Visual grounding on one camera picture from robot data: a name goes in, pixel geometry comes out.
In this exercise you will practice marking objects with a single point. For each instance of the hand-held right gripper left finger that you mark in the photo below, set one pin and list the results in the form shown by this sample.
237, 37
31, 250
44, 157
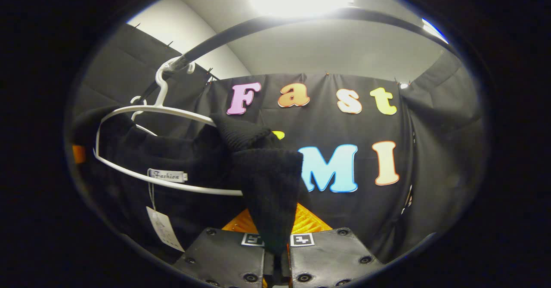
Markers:
224, 258

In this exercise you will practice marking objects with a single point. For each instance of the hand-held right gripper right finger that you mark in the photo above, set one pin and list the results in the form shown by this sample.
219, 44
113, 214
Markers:
327, 258

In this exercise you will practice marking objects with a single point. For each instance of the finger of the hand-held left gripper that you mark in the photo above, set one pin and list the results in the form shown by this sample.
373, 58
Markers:
79, 153

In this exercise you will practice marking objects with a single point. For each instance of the black knit sweater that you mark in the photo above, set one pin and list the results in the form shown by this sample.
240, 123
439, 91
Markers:
267, 184

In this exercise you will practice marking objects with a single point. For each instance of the white plastic hanger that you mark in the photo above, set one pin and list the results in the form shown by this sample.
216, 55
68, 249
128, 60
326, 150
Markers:
215, 190
137, 115

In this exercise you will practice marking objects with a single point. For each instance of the black metal clothes rack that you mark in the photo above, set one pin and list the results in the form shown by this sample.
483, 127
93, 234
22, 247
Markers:
258, 22

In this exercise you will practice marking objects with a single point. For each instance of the black backdrop cloth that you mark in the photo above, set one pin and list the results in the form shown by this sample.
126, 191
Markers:
353, 219

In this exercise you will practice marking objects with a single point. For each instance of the white paper hang tag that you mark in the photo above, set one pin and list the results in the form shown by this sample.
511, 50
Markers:
163, 230

